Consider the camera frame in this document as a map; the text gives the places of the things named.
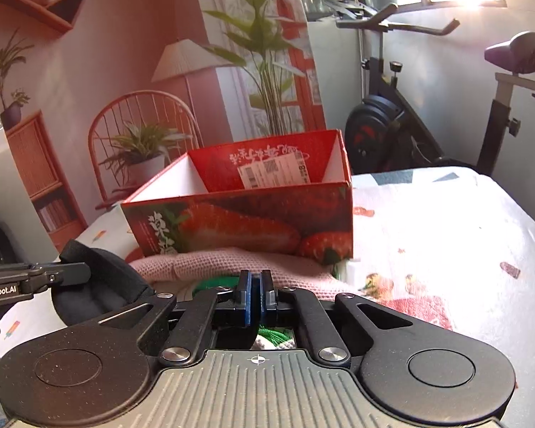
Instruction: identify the pink knitted cloth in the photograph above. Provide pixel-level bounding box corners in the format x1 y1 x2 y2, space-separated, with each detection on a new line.
131 248 353 300

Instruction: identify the living room backdrop poster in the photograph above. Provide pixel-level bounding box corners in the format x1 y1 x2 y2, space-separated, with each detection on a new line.
0 0 326 251

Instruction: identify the red strawberry cardboard box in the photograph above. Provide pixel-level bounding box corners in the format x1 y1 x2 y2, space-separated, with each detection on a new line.
122 129 353 265

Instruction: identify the black exercise bike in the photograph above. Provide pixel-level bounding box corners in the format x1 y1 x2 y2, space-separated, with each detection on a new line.
325 0 535 178

